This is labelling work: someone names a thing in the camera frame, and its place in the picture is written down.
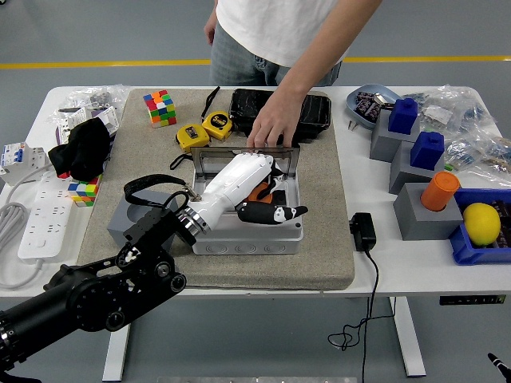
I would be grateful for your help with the grey electrical junction box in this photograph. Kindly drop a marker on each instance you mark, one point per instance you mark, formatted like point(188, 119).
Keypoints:
point(247, 243)

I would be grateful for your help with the white printed packets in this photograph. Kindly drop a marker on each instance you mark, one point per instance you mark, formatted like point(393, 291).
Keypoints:
point(104, 119)

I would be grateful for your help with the clear bag of mixed parts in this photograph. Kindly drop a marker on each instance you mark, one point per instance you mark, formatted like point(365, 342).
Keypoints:
point(479, 153)

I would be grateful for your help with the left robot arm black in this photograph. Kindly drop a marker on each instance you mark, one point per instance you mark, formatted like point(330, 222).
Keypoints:
point(100, 287)

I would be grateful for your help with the white table leg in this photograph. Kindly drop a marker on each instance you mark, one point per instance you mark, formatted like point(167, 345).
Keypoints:
point(117, 347)
point(409, 339)

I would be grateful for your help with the blue block battery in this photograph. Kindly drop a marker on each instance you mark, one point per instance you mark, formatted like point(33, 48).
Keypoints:
point(427, 151)
point(403, 115)

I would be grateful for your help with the orange cylinder battery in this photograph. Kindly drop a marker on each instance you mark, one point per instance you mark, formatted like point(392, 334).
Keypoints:
point(439, 191)
point(255, 195)

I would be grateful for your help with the clear bag of blue parts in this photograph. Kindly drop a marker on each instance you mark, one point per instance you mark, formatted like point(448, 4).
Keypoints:
point(447, 107)

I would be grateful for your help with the person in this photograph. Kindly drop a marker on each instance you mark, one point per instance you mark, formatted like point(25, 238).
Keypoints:
point(271, 28)

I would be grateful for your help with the grey block holder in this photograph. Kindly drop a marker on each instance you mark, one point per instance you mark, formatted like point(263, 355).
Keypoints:
point(403, 175)
point(385, 143)

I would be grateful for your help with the black table control panel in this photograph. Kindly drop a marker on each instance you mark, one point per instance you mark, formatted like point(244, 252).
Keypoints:
point(471, 300)

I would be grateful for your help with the black cloth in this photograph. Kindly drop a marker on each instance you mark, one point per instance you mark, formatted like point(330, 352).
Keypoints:
point(85, 147)

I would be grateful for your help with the light blue dish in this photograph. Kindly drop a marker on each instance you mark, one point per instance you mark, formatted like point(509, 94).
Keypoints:
point(355, 107)

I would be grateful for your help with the grey-brown mat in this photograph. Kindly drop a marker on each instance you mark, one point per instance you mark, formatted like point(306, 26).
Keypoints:
point(319, 239)

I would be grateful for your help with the dark printed packets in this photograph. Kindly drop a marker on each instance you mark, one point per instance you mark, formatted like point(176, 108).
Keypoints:
point(369, 105)

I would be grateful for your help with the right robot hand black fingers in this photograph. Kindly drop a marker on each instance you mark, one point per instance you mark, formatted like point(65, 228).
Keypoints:
point(501, 365)

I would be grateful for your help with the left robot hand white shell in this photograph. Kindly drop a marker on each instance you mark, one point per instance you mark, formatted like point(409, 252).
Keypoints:
point(231, 183)

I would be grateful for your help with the yellow tape measure 5m label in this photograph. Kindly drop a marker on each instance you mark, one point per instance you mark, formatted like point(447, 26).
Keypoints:
point(217, 124)

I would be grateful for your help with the clear bag of small parts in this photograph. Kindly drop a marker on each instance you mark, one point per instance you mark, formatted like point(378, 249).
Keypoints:
point(108, 95)

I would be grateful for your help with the small colourful puzzle cube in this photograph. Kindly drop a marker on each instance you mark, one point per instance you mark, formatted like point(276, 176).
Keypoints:
point(84, 192)

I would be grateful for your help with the large colourful puzzle cube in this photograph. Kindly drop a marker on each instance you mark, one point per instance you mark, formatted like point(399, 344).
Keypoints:
point(159, 107)

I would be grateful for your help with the yellow lemon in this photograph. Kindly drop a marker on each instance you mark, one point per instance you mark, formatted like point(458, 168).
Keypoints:
point(482, 223)

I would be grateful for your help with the grey block with round hole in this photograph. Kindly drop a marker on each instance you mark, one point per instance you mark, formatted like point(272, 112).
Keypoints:
point(120, 223)
point(423, 225)

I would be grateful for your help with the black plastic tray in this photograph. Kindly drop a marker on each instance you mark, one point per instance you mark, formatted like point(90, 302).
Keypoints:
point(319, 115)

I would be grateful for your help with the white circuit breaker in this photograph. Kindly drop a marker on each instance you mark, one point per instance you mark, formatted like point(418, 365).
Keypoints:
point(28, 159)

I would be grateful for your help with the person's left forearm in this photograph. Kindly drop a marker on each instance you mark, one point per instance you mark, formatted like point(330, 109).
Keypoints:
point(323, 52)

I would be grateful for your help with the dark packets in bin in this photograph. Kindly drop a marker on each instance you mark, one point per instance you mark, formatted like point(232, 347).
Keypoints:
point(505, 223)

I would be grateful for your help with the small green connector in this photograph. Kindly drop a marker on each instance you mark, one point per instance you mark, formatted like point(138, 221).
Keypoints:
point(449, 167)

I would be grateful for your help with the person's right hand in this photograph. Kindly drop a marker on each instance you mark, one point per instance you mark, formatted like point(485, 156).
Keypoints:
point(211, 34)

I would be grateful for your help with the blue storage bin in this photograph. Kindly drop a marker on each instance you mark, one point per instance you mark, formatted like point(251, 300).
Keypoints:
point(463, 251)

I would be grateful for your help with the person's left hand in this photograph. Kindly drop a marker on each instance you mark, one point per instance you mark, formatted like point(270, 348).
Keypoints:
point(277, 119)

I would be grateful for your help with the black power adapter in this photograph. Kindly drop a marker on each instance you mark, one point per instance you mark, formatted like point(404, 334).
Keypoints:
point(363, 231)

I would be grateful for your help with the white power strip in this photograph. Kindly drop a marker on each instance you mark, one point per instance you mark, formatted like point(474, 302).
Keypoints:
point(48, 219)

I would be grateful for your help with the yellow tape measure dark label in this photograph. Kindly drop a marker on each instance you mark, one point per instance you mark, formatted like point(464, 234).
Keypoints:
point(192, 137)

